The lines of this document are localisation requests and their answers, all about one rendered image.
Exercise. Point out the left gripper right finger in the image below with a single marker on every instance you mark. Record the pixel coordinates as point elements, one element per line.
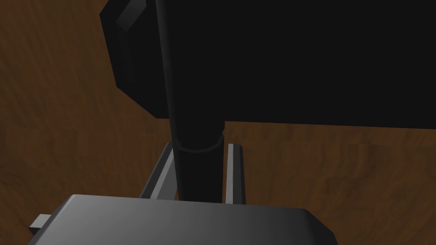
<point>235,177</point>

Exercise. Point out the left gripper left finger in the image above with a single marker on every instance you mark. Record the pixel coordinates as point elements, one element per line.
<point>162,180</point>

